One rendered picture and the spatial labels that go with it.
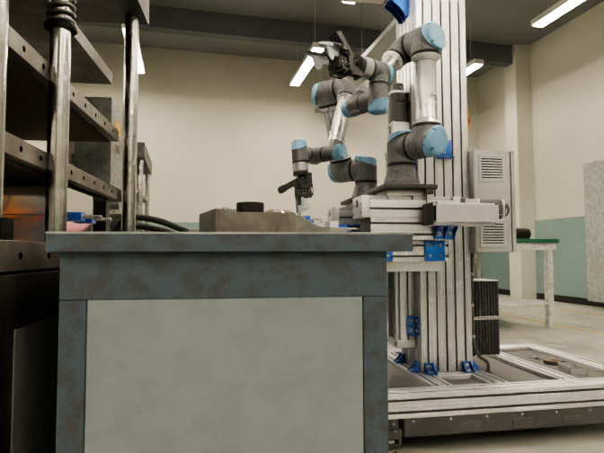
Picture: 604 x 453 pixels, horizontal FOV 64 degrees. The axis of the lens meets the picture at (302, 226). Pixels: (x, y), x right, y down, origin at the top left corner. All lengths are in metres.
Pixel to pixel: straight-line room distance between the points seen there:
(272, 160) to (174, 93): 2.03
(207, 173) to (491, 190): 6.75
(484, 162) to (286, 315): 1.60
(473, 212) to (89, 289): 1.47
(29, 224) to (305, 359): 0.97
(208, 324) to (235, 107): 8.07
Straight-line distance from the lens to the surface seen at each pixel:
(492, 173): 2.39
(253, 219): 1.31
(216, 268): 0.96
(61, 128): 1.53
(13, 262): 1.09
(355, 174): 2.56
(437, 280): 2.29
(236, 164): 8.70
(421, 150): 2.00
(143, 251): 0.96
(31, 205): 1.63
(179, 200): 8.56
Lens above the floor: 0.76
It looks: 3 degrees up
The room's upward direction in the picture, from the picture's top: straight up
